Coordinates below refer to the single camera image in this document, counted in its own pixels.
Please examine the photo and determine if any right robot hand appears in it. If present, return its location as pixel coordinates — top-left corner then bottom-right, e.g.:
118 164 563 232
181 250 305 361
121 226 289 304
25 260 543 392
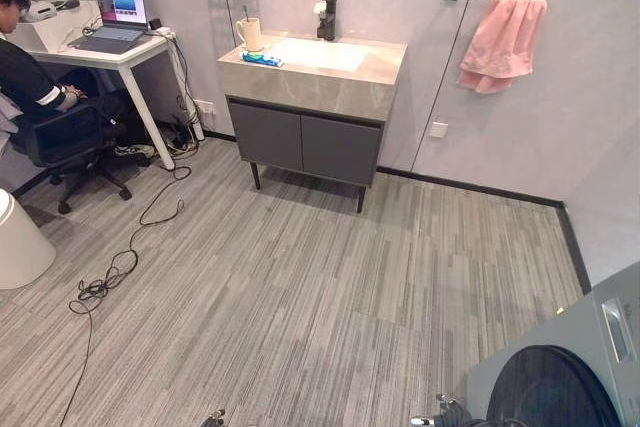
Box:
410 393 474 427

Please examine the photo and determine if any pink towel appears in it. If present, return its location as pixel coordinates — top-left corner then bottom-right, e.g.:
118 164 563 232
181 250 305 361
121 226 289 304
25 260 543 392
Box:
457 0 549 95

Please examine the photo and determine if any white sink basin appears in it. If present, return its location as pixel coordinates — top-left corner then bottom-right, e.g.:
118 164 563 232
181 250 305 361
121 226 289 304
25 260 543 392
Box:
267 37 374 74

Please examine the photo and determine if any cream ceramic cup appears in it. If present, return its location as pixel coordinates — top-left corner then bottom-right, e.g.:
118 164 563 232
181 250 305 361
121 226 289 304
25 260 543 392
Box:
235 17 264 53

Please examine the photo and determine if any grey washing machine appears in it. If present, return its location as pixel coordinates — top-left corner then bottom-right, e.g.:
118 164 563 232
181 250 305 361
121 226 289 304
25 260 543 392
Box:
464 260 640 427

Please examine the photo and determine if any white round bin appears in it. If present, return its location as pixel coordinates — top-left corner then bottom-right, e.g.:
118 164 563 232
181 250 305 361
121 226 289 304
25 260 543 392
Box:
0 188 58 291

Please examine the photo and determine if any grey vanity cabinet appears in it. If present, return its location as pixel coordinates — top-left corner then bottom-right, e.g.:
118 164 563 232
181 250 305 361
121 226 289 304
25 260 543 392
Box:
216 32 409 215

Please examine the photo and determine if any black office chair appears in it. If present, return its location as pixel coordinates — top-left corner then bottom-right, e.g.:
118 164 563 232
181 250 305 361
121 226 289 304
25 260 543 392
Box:
8 100 134 216

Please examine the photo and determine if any blue toothpaste tube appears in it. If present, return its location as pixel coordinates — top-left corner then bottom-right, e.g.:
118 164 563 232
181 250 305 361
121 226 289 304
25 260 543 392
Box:
241 50 286 69

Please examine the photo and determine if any white desk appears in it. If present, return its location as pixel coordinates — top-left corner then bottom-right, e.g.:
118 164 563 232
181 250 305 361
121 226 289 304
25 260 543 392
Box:
12 21 206 171

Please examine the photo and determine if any seated person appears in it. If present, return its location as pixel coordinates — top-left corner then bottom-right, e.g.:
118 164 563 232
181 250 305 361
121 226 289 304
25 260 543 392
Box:
0 0 156 161

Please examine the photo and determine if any black faucet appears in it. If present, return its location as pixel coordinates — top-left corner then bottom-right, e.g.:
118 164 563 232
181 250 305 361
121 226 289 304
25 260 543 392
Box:
312 0 341 44

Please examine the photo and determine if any open grey laptop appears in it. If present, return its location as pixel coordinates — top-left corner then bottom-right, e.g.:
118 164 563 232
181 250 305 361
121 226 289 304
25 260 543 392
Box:
69 0 151 55

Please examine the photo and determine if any white grey device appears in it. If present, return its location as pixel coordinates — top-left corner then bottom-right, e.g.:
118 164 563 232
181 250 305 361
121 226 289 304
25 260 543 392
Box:
20 0 60 24

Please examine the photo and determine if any long black floor cable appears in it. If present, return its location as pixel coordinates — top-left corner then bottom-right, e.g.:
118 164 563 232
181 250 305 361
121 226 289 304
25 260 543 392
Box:
58 164 194 427

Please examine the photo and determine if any bundle of desk cables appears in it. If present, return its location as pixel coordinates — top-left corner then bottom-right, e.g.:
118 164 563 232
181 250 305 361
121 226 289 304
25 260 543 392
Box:
158 35 202 157

